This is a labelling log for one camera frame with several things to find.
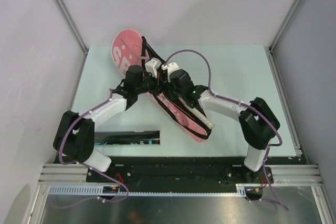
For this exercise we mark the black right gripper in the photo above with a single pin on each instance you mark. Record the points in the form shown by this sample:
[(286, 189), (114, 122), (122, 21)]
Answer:
[(168, 85)]

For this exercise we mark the left aluminium frame post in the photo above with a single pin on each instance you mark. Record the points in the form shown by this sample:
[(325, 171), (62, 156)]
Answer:
[(71, 25)]

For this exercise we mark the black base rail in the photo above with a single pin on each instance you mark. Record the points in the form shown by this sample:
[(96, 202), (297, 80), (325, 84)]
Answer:
[(178, 175)]

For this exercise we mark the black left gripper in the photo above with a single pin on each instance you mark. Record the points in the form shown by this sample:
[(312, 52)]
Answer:
[(156, 88)]

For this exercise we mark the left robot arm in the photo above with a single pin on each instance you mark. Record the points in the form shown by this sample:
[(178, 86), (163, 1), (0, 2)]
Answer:
[(76, 132)]

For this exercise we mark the pink racket bag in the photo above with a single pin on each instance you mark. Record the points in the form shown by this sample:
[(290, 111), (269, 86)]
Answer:
[(130, 48)]

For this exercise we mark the pink badminton racket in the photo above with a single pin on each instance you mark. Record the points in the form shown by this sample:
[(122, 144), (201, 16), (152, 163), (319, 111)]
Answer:
[(200, 114)]

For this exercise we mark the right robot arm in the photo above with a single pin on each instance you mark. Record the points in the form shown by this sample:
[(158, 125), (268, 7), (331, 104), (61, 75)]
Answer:
[(257, 121)]

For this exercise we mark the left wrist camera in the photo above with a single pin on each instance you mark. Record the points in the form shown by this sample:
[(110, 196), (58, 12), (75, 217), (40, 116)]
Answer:
[(152, 67)]

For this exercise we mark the black shuttlecock tube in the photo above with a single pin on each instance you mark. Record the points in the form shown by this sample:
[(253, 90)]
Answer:
[(127, 138)]

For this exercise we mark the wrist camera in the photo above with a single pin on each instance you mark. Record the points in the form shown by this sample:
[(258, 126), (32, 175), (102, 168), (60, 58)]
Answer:
[(152, 67), (170, 67)]

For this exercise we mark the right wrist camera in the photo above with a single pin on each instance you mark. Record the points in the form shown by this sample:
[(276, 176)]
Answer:
[(170, 67)]

